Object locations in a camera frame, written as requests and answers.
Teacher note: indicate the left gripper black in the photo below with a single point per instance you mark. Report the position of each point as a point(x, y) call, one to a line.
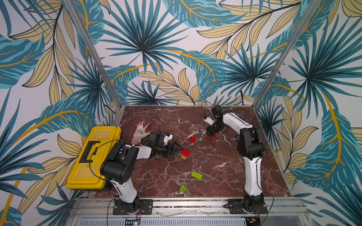
point(169, 150)

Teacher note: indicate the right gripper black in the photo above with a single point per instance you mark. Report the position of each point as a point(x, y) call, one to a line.
point(211, 130)

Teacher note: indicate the small red lego brick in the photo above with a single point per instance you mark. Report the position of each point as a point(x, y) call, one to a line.
point(192, 139)

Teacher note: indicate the green 2x2 lego front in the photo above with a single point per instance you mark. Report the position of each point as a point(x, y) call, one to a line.
point(183, 189)

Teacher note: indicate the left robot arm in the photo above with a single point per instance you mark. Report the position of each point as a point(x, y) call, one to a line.
point(119, 164)

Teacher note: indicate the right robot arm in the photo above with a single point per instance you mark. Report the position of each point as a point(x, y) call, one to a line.
point(250, 146)

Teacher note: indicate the green 2x4 lego brick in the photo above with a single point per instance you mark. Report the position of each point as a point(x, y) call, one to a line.
point(197, 175)

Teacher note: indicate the white red work glove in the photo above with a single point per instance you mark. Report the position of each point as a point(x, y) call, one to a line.
point(140, 132)

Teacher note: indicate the yellow toolbox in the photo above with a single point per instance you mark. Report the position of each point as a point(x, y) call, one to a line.
point(85, 174)

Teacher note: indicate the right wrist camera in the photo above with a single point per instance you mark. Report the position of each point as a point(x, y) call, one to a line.
point(208, 119)

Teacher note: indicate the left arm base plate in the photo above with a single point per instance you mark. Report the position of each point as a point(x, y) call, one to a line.
point(133, 206)

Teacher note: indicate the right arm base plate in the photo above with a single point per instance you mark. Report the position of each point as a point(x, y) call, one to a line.
point(245, 206)

